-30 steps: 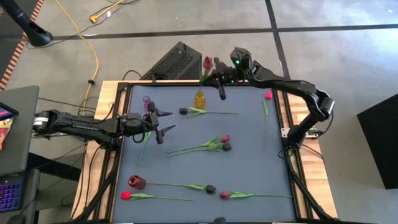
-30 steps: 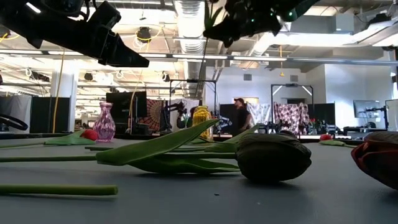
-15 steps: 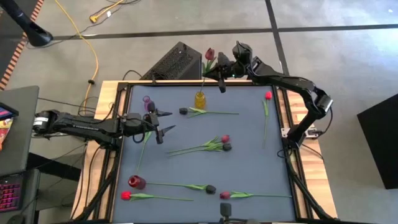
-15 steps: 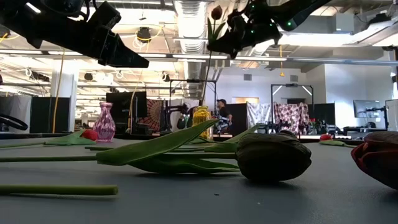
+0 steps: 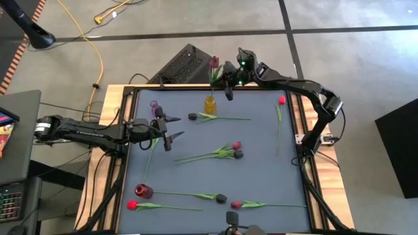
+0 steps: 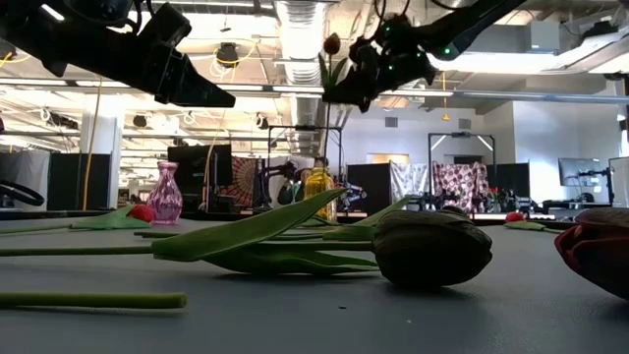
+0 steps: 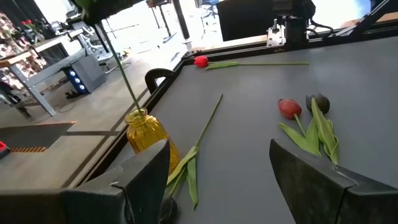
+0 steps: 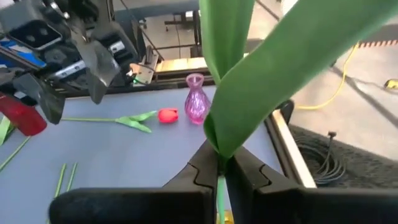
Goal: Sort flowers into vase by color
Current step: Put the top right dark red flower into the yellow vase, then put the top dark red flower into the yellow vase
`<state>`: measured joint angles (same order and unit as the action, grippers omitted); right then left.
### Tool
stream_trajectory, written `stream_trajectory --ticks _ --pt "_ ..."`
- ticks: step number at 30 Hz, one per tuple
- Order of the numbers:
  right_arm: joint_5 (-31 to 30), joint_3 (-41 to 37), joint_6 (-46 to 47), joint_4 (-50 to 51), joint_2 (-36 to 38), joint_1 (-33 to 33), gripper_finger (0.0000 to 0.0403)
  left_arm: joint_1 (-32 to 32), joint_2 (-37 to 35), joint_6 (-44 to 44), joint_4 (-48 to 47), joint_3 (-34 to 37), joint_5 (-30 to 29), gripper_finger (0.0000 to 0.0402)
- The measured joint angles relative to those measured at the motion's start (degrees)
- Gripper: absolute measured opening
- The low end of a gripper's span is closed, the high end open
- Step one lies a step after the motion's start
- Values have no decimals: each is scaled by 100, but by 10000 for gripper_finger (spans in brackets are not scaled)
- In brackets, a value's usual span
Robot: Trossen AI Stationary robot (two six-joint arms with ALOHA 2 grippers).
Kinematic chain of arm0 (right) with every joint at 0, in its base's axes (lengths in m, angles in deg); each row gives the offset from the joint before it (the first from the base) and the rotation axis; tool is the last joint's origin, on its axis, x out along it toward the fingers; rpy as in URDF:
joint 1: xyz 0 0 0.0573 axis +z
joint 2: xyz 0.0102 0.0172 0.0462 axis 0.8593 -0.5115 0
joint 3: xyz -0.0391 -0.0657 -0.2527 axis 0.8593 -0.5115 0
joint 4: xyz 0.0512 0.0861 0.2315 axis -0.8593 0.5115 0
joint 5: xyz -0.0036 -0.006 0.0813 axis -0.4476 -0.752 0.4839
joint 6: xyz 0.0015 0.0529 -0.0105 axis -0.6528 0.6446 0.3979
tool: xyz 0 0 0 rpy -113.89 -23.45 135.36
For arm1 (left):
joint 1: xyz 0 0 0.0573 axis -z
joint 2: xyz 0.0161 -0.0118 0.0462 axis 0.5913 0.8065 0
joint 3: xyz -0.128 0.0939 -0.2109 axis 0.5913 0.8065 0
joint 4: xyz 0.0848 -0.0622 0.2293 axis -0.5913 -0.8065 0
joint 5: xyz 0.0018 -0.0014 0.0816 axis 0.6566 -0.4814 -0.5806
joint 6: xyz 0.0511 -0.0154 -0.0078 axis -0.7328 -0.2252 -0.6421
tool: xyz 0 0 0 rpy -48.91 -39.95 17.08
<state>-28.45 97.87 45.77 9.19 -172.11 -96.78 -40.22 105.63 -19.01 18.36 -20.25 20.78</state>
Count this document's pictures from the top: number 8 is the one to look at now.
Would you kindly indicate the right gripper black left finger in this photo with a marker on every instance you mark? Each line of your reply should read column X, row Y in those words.
column 124, row 208

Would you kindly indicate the silver metal bracket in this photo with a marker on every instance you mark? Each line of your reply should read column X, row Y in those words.
column 141, row 73

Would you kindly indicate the red artificial tulip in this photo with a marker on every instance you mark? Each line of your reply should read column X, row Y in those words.
column 168, row 115

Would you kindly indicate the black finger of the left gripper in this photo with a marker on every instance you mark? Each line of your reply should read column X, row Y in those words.
column 46, row 99
column 99, row 71

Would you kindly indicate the pink glass vase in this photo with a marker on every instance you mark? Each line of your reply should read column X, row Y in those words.
column 196, row 105

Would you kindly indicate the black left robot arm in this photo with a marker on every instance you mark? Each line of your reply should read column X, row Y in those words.
column 93, row 12

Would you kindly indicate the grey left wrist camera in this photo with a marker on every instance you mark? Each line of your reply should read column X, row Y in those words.
column 34, row 34

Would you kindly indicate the wooden table border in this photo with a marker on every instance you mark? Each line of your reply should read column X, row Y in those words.
column 180, row 64

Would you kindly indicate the black table edge clamp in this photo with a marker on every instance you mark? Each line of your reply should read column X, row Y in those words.
column 287, row 107

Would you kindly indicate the yellow power plug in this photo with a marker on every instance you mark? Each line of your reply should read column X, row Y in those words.
column 391, row 84

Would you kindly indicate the black mat with orange stripes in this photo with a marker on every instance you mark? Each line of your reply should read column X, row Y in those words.
column 385, row 32

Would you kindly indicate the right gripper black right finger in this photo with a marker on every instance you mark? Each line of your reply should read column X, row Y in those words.
column 311, row 208

